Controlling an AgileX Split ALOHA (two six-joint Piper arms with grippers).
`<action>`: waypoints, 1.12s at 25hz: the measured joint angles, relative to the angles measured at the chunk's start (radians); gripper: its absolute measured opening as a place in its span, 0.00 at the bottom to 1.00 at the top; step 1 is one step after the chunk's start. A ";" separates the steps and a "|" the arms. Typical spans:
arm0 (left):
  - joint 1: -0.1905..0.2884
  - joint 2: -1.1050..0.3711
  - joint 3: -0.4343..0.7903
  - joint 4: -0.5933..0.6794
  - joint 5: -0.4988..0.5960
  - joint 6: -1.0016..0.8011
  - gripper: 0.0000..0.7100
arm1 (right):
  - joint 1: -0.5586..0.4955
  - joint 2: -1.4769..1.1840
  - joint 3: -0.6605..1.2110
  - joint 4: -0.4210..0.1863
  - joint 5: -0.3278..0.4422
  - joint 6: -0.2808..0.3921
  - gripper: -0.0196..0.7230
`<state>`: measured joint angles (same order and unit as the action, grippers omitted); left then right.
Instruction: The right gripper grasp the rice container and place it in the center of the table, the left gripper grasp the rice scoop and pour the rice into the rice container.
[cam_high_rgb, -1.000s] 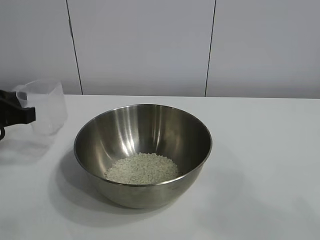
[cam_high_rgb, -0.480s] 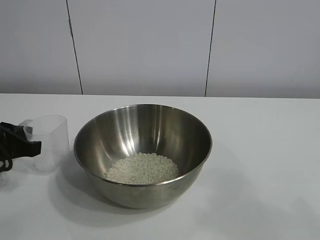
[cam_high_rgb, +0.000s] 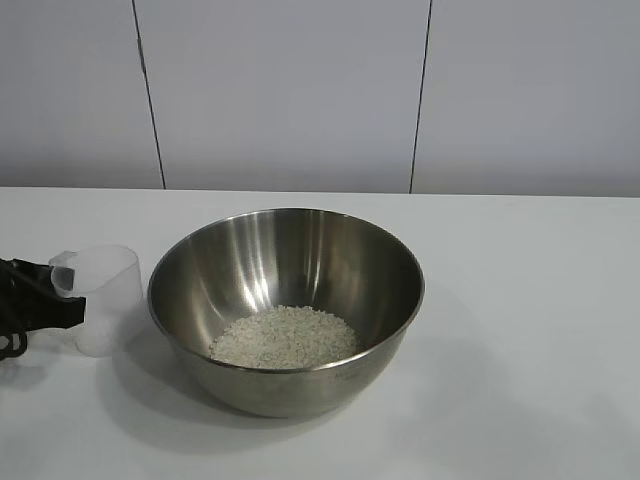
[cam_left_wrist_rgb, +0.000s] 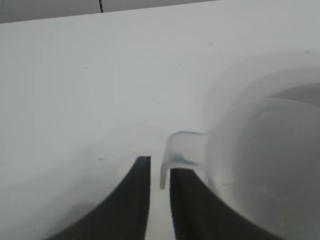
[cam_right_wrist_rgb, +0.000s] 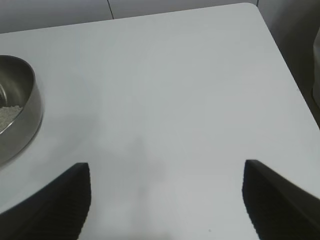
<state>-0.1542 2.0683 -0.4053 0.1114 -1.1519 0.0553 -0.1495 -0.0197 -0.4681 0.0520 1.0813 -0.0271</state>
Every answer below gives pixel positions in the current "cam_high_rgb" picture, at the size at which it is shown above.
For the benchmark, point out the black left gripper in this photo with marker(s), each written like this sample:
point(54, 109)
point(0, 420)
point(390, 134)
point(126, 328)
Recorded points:
point(12, 310)

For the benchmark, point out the clear plastic measuring cup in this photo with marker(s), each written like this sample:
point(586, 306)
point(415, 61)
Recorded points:
point(110, 300)

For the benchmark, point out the stainless steel mixing bowl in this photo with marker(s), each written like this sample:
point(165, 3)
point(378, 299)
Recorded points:
point(285, 270)

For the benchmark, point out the white uncooked rice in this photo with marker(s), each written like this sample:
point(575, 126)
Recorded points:
point(287, 337)

